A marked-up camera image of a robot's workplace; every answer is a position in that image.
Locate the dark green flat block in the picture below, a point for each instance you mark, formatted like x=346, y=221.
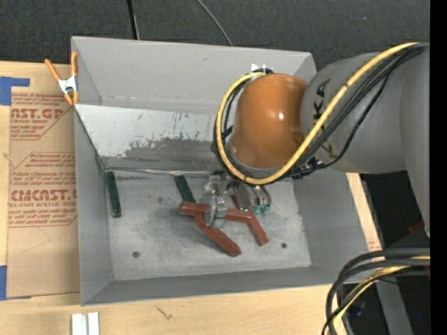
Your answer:
x=114, y=197
x=185, y=189

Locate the red-brown flat block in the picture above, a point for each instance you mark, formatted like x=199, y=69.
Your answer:
x=259, y=232
x=192, y=208
x=223, y=240

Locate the grey metal bin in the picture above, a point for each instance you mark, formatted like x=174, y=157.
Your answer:
x=150, y=243

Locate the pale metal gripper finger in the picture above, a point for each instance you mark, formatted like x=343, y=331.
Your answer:
x=211, y=189
x=217, y=213

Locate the brown cardboard board red print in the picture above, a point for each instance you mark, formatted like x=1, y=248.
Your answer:
x=42, y=250

